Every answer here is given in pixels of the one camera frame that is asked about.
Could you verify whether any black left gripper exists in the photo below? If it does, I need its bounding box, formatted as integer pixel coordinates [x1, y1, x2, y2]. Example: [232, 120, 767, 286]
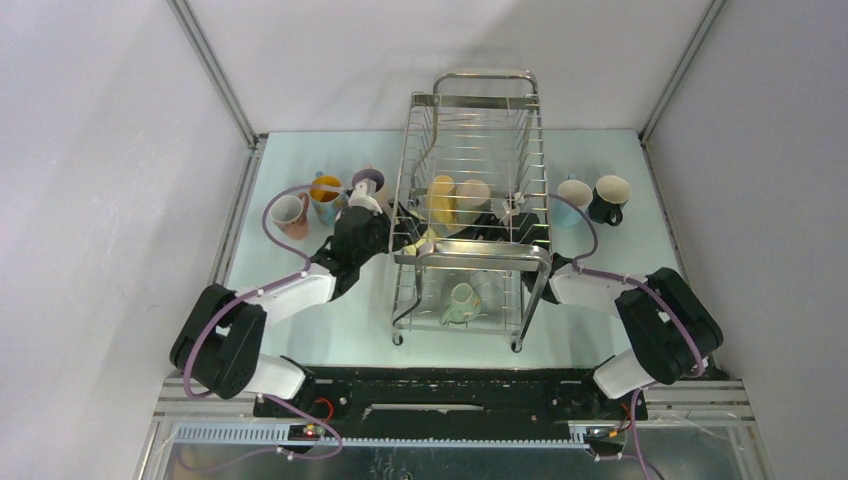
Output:
[354, 198, 429, 266]

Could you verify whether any blue butterfly mug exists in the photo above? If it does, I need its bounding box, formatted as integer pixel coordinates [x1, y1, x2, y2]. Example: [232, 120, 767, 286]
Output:
[309, 172, 348, 226]

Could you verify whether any light blue faceted mug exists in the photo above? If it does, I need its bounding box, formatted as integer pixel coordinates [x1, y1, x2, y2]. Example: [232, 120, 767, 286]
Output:
[552, 175, 593, 229]

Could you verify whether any cream seahorse pattern mug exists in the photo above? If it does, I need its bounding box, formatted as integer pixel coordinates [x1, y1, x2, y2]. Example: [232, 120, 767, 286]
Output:
[456, 179, 491, 225]

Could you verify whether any iridescent pale pink mug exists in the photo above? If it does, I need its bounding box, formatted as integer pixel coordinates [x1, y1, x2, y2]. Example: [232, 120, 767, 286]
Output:
[351, 167, 389, 211]

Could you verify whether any pale yellow faceted mug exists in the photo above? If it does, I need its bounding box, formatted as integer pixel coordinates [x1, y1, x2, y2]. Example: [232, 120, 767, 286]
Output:
[400, 229, 438, 256]

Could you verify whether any salmon dotted mug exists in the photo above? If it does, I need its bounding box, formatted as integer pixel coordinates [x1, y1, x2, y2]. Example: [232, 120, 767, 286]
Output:
[269, 192, 310, 240]

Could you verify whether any green mug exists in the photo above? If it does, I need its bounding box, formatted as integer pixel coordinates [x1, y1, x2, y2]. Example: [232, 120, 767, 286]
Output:
[439, 283, 483, 326]

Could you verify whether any black mug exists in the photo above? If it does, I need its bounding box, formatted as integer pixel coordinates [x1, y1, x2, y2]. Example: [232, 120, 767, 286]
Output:
[587, 175, 632, 227]

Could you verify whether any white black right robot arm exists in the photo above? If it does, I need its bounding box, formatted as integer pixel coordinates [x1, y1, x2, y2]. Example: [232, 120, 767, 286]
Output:
[542, 249, 724, 418]

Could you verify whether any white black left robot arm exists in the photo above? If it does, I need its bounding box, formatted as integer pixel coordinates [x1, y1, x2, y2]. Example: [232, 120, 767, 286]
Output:
[170, 206, 392, 417]

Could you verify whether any orange yellow mug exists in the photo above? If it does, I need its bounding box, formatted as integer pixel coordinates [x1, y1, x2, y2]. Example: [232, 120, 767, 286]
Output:
[426, 175, 457, 229]

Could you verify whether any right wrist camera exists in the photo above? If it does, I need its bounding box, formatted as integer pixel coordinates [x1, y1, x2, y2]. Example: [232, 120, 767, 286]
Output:
[497, 192, 530, 229]

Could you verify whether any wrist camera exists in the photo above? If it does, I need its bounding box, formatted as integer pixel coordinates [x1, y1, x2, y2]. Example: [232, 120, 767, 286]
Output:
[348, 178, 384, 215]
[497, 192, 530, 229]

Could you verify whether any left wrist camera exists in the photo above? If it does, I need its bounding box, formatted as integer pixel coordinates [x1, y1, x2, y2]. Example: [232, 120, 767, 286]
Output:
[348, 178, 384, 215]

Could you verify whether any metal wire dish rack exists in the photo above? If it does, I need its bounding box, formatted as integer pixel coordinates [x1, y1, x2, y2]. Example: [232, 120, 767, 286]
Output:
[391, 68, 553, 352]

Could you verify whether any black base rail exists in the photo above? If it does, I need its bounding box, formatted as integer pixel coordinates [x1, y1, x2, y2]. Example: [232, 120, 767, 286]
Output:
[293, 366, 648, 442]

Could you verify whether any aluminium frame post left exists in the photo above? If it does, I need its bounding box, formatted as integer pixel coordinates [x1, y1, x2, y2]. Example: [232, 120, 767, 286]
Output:
[167, 0, 259, 149]

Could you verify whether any aluminium frame post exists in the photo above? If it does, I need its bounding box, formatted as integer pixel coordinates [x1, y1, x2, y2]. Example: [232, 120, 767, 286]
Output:
[167, 0, 259, 149]
[638, 0, 729, 147]

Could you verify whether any aluminium frame post right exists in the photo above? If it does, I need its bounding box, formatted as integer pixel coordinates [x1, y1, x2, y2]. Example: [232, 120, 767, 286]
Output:
[638, 0, 729, 147]

